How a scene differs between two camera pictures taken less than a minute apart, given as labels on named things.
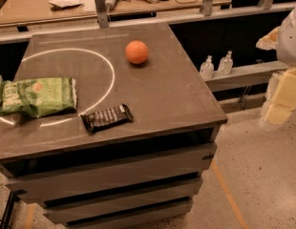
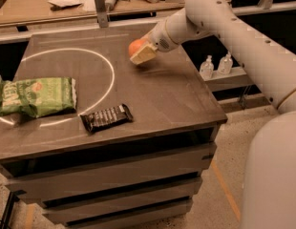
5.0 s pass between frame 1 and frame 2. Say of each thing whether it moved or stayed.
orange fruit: stayed
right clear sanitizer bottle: stayed
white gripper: moved
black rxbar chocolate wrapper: stayed
